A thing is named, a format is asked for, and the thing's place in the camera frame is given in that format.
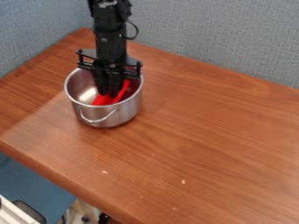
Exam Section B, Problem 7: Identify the red plastic block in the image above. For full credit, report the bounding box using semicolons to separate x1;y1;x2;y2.
90;80;130;106

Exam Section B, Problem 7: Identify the black chair frame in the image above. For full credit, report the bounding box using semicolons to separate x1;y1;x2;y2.
0;195;46;224

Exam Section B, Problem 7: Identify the metal pot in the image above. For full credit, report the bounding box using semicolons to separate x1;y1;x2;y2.
63;68;145;128

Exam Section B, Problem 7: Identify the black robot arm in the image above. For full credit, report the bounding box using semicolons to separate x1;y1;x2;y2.
75;0;142;97

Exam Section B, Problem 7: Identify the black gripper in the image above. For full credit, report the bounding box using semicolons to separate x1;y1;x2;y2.
75;31;142;98

